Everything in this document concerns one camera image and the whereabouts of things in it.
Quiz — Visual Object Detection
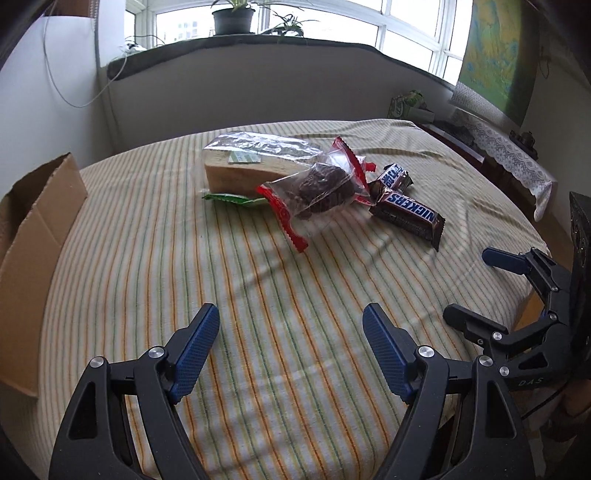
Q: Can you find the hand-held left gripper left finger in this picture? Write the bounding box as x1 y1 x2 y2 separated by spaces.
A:
48 303 220 480

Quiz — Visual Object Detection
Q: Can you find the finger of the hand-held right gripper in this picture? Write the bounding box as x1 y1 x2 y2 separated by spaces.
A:
482 247 573 319
443 303 557 370

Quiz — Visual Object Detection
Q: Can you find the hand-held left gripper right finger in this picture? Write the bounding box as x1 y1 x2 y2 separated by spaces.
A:
362 303 539 480

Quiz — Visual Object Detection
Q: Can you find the brown chocolate bar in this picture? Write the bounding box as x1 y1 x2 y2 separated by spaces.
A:
375 162 413 193
369 187 447 253

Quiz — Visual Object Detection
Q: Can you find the green snack wrapper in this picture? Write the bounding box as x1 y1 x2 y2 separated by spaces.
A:
201 192 268 207

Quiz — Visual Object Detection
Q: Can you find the red-edged clear cake packet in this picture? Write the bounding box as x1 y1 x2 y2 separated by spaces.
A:
318 136 378 185
255 161 376 254

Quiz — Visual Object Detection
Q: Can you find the sliced bread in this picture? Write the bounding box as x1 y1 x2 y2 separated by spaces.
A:
202 131 324 195

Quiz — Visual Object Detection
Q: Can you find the brown cardboard box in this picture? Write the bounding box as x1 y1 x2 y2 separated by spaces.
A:
0 152 88 398

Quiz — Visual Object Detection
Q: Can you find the person's right forearm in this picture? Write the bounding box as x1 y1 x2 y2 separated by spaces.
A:
561 382 591 418

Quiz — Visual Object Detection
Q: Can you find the white lace cloth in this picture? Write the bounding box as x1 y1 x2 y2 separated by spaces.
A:
450 85 557 223

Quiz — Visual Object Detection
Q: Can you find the green printed bag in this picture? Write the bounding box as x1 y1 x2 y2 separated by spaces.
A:
387 90 433 121

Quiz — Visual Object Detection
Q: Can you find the white framed window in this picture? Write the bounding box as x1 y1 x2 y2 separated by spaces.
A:
124 0 468 85

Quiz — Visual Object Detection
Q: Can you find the grey windowsill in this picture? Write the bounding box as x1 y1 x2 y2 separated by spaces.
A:
107 34 456 89

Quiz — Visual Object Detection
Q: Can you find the small green plant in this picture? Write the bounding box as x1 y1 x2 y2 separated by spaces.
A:
261 11 320 45

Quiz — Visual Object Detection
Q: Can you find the spider plant in grey pot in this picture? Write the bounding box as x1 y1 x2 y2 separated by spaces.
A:
210 0 260 36

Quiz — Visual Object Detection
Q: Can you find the wall map poster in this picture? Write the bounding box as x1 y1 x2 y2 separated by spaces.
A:
455 0 544 128

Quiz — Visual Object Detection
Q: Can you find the white cable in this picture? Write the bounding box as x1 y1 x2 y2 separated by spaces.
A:
44 13 129 108

